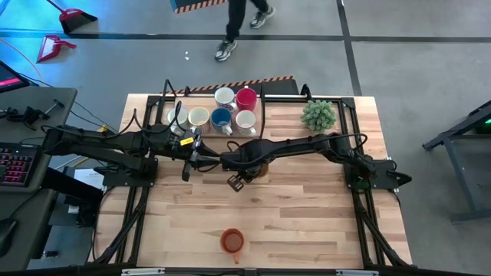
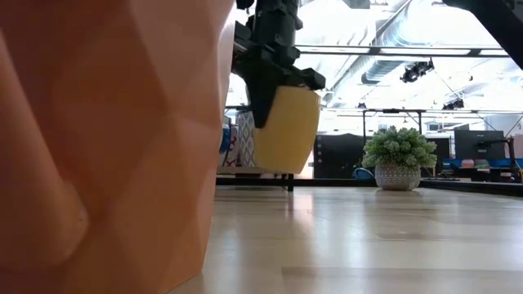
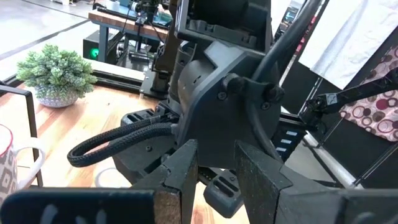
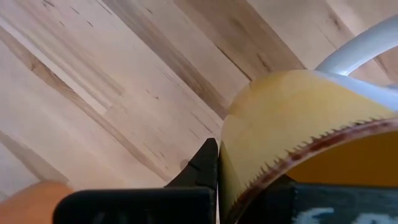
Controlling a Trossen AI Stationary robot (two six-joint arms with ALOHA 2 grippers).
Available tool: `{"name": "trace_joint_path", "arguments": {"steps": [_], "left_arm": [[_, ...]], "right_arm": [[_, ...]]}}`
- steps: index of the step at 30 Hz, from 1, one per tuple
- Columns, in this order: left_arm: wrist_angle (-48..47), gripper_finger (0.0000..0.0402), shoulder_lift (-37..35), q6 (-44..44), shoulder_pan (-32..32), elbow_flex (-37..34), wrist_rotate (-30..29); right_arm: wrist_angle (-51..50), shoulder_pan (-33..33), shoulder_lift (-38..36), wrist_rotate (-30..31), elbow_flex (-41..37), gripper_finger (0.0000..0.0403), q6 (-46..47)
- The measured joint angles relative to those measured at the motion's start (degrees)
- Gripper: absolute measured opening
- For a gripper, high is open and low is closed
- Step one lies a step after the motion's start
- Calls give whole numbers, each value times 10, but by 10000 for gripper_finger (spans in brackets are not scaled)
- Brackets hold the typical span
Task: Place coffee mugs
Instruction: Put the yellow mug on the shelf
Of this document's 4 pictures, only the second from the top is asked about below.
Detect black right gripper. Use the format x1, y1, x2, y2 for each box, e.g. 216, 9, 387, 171
232, 0, 327, 130

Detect grey diamond pattern mug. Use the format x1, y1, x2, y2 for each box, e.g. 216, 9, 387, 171
236, 110, 257, 167

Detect yellow mug white handle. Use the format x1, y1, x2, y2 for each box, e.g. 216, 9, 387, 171
253, 84, 322, 176

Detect blue and white mug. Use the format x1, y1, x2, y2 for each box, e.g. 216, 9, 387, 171
219, 122, 241, 167

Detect orange faceted mug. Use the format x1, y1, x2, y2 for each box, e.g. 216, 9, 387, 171
0, 0, 237, 294

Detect black cabinet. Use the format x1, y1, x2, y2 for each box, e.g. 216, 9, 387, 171
313, 133, 368, 180

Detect blue round object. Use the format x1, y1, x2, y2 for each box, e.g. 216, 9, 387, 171
352, 167, 376, 180

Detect black overhead crossbar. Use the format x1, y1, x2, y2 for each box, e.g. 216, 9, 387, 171
293, 43, 512, 58

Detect green plant in patterned pot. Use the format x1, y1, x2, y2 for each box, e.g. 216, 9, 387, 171
361, 125, 438, 192

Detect black ceiling spotlight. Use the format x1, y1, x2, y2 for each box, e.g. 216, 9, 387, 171
400, 60, 435, 84
442, 97, 466, 111

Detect blue storage bins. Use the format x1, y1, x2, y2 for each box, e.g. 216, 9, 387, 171
443, 158, 523, 169

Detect black computer monitor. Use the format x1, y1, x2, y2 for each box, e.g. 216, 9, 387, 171
454, 129, 507, 161

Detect black metal rack frame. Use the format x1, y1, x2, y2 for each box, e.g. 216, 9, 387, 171
215, 165, 296, 193

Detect black background desk frame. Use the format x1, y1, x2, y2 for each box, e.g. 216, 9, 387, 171
362, 108, 424, 136

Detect black aluminium table frame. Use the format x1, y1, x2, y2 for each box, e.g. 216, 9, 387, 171
215, 176, 523, 198

